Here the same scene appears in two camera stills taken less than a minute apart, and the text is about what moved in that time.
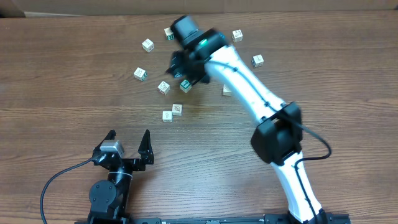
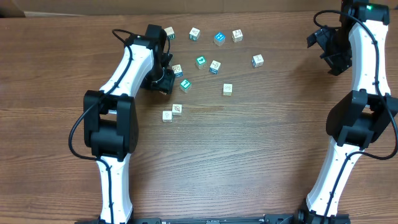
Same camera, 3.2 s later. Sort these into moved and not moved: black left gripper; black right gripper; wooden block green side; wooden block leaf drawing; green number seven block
Moved: black right gripper; black left gripper
Not moved: wooden block green side; green number seven block; wooden block leaf drawing
